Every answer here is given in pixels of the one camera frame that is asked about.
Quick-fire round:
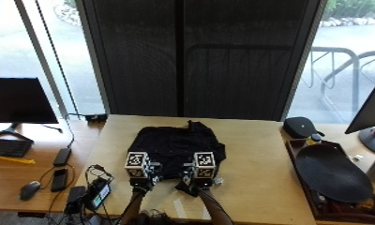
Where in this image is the person's right hand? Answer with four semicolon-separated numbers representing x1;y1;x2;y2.
173;162;225;199

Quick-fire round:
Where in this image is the person's left hand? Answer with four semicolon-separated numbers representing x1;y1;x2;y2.
128;159;163;193

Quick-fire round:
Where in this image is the black t-shirt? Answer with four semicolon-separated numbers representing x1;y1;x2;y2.
128;119;227;181

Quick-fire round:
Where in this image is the white marker cube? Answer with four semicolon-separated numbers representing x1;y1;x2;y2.
192;151;217;179
124;151;151;179

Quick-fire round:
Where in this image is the black device with screen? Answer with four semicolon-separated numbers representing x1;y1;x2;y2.
83;177;112;213

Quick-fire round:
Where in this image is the small black box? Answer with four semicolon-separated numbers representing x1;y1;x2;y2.
64;186;88;215

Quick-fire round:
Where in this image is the black power adapter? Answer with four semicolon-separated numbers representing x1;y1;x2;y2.
51;147;73;168

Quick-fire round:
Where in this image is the black smartphone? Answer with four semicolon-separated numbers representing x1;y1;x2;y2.
49;167;69;193

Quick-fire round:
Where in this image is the dark wooden tray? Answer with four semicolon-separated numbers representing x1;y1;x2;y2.
285;138;375;225

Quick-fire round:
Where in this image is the dark computer mouse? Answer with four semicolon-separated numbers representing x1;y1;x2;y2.
19;180;43;202

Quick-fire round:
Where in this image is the black oval case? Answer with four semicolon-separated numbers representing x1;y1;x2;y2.
283;116;325;140

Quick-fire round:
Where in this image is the yellow flat tool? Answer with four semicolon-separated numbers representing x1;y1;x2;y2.
0;156;37;165

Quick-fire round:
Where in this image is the black oval board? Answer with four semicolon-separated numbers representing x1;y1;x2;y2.
295;143;375;204

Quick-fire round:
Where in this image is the black keyboard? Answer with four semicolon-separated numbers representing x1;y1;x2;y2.
0;138;33;158

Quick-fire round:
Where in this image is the black mesh door screen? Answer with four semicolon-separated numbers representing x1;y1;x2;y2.
75;0;324;122

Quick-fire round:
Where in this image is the black computer monitor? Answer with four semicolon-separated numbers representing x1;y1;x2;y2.
0;77;60;143

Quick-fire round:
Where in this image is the black monitor with round stand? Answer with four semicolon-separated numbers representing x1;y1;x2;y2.
344;79;375;155

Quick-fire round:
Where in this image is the grey metal bike rack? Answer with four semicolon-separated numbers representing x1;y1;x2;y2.
305;46;375;124

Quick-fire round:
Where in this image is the black cable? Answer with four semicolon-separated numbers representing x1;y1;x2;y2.
64;112;89;150

